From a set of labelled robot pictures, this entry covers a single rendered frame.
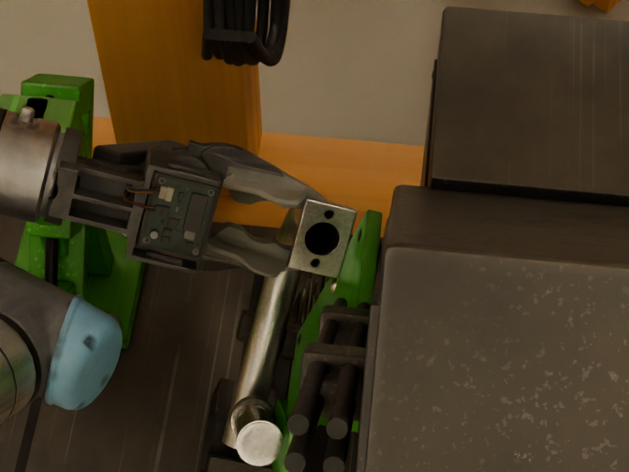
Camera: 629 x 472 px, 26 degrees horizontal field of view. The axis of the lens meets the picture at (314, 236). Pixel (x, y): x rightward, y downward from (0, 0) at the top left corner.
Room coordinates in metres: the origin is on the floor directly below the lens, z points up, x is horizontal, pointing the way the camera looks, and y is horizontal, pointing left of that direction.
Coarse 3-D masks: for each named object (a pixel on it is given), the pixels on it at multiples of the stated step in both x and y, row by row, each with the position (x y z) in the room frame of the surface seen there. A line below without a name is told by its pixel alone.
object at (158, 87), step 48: (96, 0) 0.84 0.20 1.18; (144, 0) 0.83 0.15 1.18; (192, 0) 0.83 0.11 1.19; (96, 48) 0.84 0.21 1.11; (144, 48) 0.83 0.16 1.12; (192, 48) 0.83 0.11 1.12; (144, 96) 0.84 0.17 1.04; (192, 96) 0.83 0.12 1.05; (240, 96) 0.82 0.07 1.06; (240, 144) 0.82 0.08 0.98
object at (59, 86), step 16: (32, 80) 0.77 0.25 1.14; (48, 80) 0.78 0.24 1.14; (64, 80) 0.78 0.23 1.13; (80, 80) 0.79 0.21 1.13; (48, 96) 0.76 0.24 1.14; (64, 96) 0.76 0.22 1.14; (80, 96) 0.76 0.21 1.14; (80, 112) 0.75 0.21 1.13; (32, 224) 0.68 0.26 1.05; (64, 224) 0.68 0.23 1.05; (80, 224) 0.70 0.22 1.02; (32, 240) 0.69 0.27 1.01; (48, 240) 0.68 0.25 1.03; (80, 240) 0.69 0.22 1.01; (32, 256) 0.68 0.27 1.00; (48, 256) 0.67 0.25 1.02; (80, 256) 0.68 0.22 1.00; (32, 272) 0.67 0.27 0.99; (48, 272) 0.66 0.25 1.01; (64, 272) 0.67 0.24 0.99; (80, 272) 0.67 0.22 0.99; (64, 288) 0.64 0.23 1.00; (80, 288) 0.66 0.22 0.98
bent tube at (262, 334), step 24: (288, 216) 0.62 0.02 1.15; (312, 216) 0.56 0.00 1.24; (336, 216) 0.56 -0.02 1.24; (288, 240) 0.62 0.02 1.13; (312, 240) 0.58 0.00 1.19; (336, 240) 0.56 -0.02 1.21; (288, 264) 0.54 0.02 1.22; (336, 264) 0.54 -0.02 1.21; (264, 288) 0.60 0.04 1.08; (288, 288) 0.59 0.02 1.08; (264, 312) 0.58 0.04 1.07; (288, 312) 0.58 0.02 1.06; (264, 336) 0.56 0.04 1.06; (264, 360) 0.55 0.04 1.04; (240, 384) 0.53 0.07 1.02; (264, 384) 0.53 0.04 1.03
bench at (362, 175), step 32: (96, 128) 0.92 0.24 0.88; (288, 160) 0.88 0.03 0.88; (320, 160) 0.88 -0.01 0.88; (352, 160) 0.88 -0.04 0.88; (384, 160) 0.88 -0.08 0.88; (416, 160) 0.88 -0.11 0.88; (320, 192) 0.83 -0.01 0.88; (352, 192) 0.83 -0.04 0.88; (384, 192) 0.83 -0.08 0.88; (256, 224) 0.79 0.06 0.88; (384, 224) 0.79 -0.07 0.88
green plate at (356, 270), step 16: (368, 224) 0.54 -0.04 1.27; (352, 240) 0.55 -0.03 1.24; (368, 240) 0.52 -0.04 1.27; (352, 256) 0.53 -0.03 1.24; (368, 256) 0.51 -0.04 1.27; (352, 272) 0.51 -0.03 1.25; (368, 272) 0.50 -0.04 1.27; (336, 288) 0.52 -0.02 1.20; (352, 288) 0.49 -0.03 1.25; (368, 288) 0.48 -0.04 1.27; (320, 304) 0.54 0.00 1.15; (352, 304) 0.48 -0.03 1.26; (304, 336) 0.53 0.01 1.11; (288, 400) 0.49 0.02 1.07; (288, 416) 0.47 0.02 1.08
